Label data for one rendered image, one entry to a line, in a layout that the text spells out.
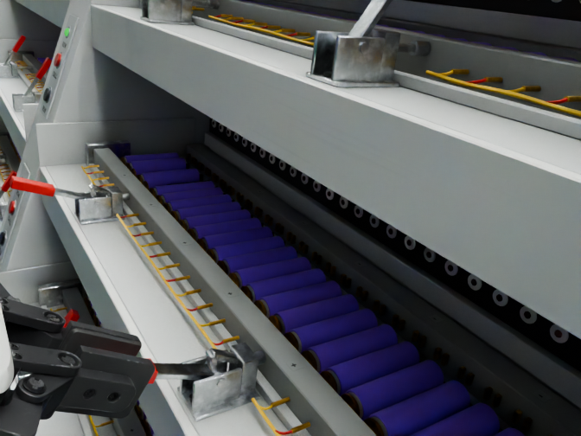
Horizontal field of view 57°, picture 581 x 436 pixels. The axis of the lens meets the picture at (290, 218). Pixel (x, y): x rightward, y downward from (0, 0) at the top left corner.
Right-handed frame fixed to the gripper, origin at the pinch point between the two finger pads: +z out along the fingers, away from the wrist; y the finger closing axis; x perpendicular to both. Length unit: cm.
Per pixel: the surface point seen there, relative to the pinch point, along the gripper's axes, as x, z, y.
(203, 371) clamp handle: 1.2, 5.7, 0.3
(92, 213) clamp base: 0.1, 6.6, -25.6
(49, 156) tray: -0.1, 5.8, -42.3
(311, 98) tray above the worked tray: 16.6, 2.3, 0.5
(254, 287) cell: 4.5, 12.0, -6.9
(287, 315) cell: 4.7, 12.2, -2.9
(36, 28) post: 10, 11, -113
